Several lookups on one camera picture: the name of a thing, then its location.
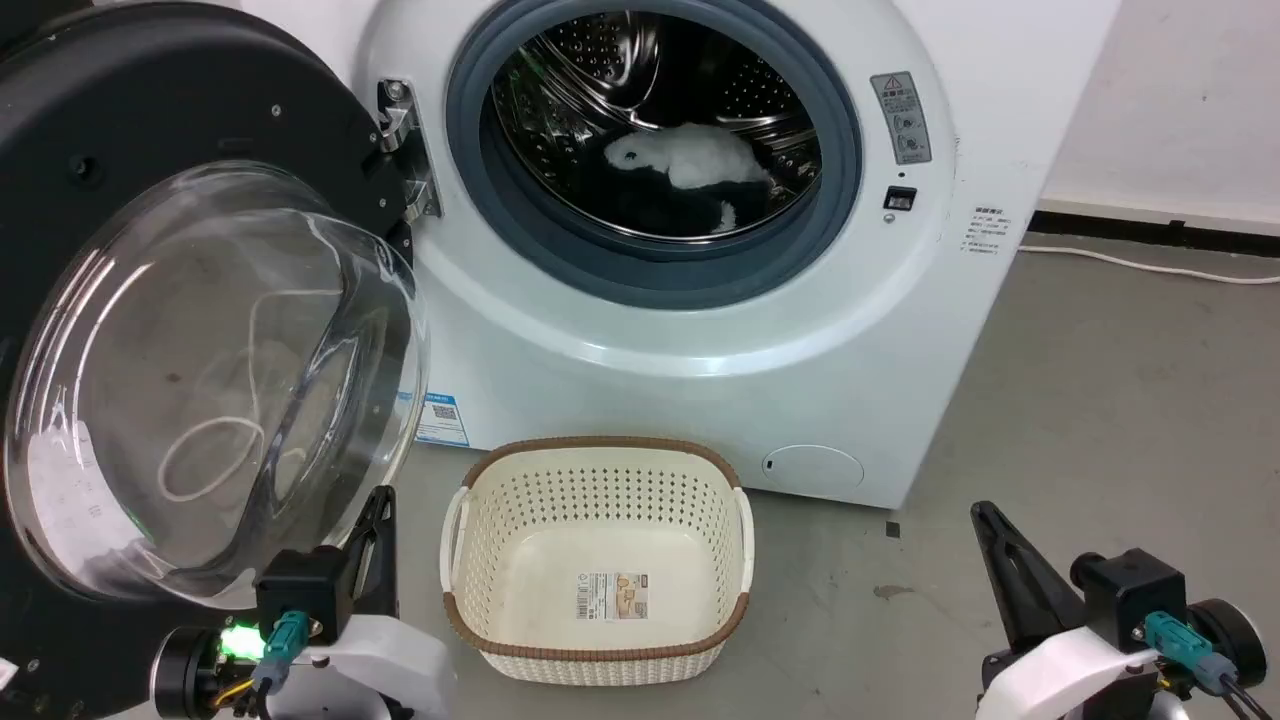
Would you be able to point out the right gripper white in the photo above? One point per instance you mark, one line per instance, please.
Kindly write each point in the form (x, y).
(1060, 680)

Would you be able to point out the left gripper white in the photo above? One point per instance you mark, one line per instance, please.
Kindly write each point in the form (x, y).
(390, 670)

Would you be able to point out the black round washer door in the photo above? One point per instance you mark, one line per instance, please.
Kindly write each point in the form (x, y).
(150, 100)

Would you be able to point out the white front-load washing machine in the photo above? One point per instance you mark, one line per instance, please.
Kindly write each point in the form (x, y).
(700, 400)

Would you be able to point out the metal door hinge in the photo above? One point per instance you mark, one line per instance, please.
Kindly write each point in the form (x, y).
(412, 150)

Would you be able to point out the blue white energy label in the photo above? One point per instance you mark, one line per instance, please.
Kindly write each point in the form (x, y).
(442, 420)

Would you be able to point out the cream laundry basket brown rim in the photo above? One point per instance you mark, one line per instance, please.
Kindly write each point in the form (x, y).
(600, 520)

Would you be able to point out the round drain filter cover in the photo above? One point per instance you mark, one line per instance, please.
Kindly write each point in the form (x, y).
(815, 468)

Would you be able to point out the paper basket product label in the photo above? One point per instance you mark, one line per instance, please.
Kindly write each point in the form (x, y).
(612, 596)

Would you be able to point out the small printed text label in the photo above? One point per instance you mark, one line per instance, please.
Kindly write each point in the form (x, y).
(986, 230)

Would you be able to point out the black garment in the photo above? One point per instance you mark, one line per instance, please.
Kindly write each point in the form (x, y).
(650, 208)

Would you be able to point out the grey warning sticker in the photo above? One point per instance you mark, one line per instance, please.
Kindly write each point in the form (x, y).
(902, 118)

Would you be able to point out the stainless steel washer drum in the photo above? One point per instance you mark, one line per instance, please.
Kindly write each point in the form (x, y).
(580, 90)

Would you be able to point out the white plush toy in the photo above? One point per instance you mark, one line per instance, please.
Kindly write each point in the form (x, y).
(700, 160)

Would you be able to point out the left gripper black camera box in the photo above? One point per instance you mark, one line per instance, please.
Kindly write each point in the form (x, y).
(300, 590)

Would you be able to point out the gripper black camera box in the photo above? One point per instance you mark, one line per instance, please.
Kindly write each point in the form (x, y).
(300, 590)
(1130, 595)

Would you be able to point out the right gripper black camera box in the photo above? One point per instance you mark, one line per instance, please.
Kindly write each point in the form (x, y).
(1130, 595)

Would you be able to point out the black wall baseboard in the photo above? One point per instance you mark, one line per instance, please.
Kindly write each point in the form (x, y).
(1150, 230)

